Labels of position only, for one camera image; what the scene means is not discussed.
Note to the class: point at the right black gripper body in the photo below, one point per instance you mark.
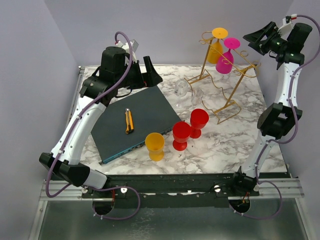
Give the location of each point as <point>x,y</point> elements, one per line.
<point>273,43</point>

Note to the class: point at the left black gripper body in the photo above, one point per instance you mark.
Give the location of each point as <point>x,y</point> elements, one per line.
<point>134,79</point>

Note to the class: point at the clear wine glass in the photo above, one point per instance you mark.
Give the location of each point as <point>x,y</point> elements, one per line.
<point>180,90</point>
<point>196,97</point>

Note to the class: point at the magenta plastic wine glass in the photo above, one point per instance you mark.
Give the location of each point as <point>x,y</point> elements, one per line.
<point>225,62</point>

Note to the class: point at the gold wire glass rack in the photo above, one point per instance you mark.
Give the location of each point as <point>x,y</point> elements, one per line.
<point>241,66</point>

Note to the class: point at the red plastic wine glass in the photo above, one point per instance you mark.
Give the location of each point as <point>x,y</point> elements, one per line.
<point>181,132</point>

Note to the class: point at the yellow plastic wine glass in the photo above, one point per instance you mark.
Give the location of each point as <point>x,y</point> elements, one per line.
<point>155,145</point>

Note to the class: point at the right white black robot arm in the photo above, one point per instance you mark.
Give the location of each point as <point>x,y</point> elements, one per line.
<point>282,115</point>

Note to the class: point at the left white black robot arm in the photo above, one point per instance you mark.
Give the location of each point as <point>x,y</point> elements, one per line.
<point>117,70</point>

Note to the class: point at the orange utility knife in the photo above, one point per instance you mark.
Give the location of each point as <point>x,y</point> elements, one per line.
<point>129,121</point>

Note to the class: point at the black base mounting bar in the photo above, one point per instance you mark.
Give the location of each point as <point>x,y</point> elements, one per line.
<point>184,190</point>

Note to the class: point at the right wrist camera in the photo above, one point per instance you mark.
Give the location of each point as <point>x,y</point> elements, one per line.
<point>287,25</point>

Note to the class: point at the dark blue network switch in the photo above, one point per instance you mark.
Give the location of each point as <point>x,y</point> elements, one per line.
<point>151,112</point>

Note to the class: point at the aluminium extrusion rail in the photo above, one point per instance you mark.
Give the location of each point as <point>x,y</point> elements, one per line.
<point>62,191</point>

